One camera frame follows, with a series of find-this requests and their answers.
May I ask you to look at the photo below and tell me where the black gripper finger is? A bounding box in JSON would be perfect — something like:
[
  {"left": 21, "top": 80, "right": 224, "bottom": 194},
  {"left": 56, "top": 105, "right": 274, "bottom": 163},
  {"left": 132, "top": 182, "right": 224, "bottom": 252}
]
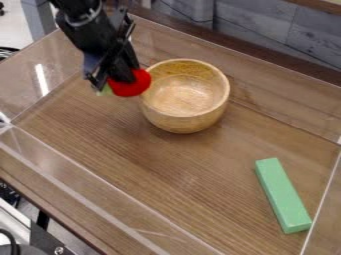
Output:
[{"left": 107, "top": 46, "right": 137, "bottom": 83}]

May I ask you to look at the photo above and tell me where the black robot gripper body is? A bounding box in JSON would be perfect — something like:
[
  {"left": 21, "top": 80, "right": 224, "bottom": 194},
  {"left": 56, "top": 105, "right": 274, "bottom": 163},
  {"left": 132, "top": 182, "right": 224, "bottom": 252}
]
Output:
[{"left": 56, "top": 6, "right": 135, "bottom": 91}]

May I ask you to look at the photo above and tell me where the red plush fruit green leaf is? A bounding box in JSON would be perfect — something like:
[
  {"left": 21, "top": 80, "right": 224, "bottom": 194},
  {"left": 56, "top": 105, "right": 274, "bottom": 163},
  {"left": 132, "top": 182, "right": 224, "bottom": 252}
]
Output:
[{"left": 96, "top": 69, "right": 151, "bottom": 97}]

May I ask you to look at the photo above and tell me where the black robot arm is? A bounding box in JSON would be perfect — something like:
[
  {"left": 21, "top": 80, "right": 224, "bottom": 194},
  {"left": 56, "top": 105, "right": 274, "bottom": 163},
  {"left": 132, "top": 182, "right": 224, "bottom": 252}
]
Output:
[{"left": 48, "top": 0, "right": 139, "bottom": 91}]

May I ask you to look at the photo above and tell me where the wooden bowl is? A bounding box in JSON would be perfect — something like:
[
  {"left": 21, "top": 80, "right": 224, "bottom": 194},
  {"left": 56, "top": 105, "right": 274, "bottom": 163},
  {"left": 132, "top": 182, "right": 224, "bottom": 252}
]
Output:
[{"left": 140, "top": 58, "right": 230, "bottom": 134}]

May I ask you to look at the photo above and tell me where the black equipment lower left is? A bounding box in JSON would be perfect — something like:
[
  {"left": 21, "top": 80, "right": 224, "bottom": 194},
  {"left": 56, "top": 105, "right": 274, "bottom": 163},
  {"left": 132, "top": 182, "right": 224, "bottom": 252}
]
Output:
[{"left": 0, "top": 181, "right": 76, "bottom": 255}]

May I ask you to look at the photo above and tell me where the green rectangular block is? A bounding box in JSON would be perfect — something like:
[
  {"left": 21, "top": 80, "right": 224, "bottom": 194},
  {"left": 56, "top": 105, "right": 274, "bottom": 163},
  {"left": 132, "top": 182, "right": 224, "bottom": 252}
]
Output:
[{"left": 255, "top": 158, "right": 311, "bottom": 234}]

